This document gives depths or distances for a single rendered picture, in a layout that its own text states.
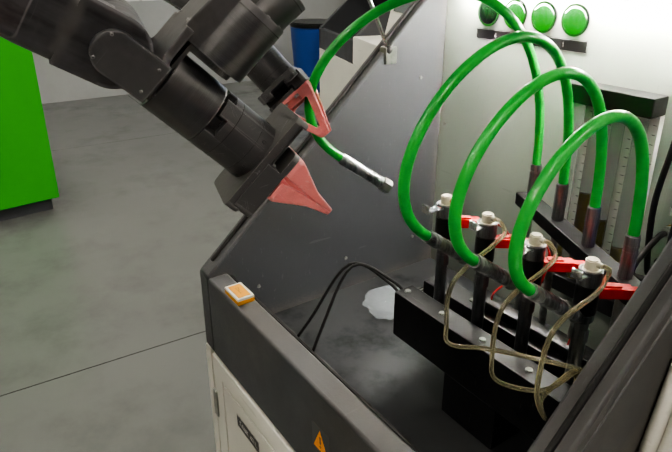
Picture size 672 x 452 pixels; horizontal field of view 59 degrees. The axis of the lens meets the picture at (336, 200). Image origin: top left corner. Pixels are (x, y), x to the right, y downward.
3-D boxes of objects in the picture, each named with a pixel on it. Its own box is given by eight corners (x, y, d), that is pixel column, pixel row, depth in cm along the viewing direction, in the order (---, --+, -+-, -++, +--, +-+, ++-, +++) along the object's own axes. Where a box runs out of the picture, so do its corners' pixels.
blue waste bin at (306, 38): (282, 86, 721) (280, 20, 691) (325, 81, 750) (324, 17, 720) (306, 96, 673) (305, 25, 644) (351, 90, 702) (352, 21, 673)
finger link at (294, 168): (356, 204, 57) (284, 145, 52) (307, 260, 57) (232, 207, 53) (332, 181, 63) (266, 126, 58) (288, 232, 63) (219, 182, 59)
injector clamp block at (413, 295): (391, 368, 101) (394, 290, 95) (434, 348, 106) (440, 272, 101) (563, 511, 75) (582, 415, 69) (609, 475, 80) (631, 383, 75)
